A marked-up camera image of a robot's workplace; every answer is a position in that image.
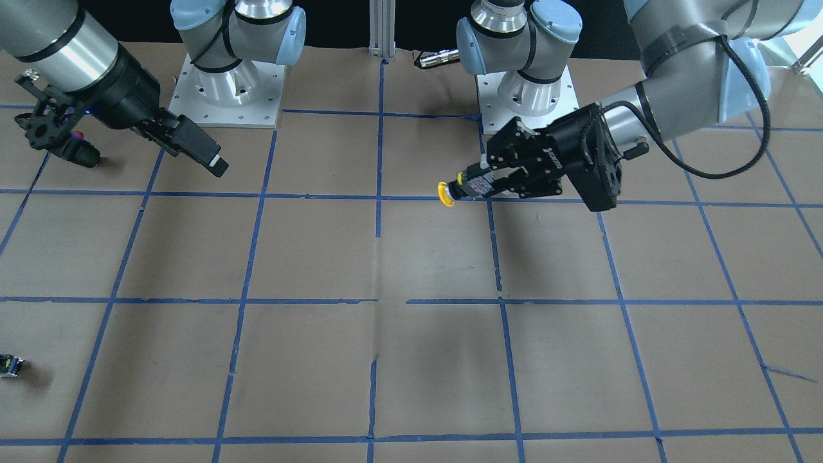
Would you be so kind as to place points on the metal connector plug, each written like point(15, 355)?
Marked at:
point(440, 58)

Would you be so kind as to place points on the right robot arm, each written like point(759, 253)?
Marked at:
point(75, 67)

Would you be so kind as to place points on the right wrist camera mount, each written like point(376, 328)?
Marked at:
point(50, 125)

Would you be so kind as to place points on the small black component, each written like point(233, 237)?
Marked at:
point(11, 365)

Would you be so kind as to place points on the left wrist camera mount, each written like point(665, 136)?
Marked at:
point(599, 182)

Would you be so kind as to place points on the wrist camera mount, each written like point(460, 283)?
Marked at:
point(599, 182)
point(50, 125)

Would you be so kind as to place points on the aluminium profile post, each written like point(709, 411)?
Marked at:
point(381, 25)

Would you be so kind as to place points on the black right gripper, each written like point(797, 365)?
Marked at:
point(126, 87)

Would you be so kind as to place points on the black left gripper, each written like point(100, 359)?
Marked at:
point(567, 152)

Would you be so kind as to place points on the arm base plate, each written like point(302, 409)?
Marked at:
point(505, 95)
point(247, 96)

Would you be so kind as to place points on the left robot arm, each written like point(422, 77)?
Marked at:
point(701, 66)

